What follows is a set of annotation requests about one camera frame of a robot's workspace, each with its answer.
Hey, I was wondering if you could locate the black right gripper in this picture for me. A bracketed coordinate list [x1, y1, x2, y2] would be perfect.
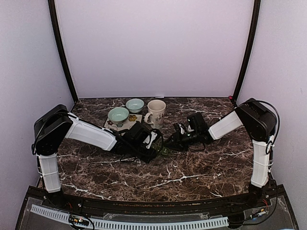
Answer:
[164, 129, 200, 151]

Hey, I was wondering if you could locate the green weekly pill organizer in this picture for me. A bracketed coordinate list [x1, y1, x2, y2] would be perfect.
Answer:
[152, 141, 170, 157]

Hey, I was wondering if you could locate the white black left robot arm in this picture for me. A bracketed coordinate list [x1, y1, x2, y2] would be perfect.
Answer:
[31, 104, 162, 209]

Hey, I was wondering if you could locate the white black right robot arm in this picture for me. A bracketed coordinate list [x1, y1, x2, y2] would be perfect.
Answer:
[164, 98, 280, 208]

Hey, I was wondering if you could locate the beige printed ceramic mug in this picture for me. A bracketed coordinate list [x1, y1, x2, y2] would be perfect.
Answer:
[144, 100, 166, 129]

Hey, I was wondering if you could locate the floral square ceramic plate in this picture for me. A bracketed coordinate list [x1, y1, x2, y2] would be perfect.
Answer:
[103, 114, 144, 132]

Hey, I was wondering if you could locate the celadon ceramic bowl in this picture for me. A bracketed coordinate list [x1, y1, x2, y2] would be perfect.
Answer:
[107, 107, 129, 127]
[126, 98, 144, 114]

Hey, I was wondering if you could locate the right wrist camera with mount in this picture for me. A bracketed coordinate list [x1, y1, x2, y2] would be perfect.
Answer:
[173, 123, 193, 135]

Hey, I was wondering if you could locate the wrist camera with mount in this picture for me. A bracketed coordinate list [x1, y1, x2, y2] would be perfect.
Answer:
[173, 123, 193, 135]
[143, 128, 164, 149]

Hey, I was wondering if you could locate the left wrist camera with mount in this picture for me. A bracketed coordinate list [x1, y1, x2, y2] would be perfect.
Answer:
[143, 128, 164, 149]

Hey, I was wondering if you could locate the white slotted cable duct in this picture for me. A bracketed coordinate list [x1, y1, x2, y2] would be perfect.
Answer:
[30, 205, 229, 230]

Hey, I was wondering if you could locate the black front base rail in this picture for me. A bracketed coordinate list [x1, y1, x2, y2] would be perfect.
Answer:
[19, 184, 286, 216]

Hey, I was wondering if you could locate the black right frame post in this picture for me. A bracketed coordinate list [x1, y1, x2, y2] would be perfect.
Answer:
[232, 0, 261, 104]

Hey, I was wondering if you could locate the black frame post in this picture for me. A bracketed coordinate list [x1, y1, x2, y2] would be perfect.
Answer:
[47, 0, 79, 103]
[232, 0, 261, 104]

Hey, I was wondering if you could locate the black left frame post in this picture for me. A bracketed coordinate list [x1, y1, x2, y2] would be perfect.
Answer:
[47, 0, 79, 103]

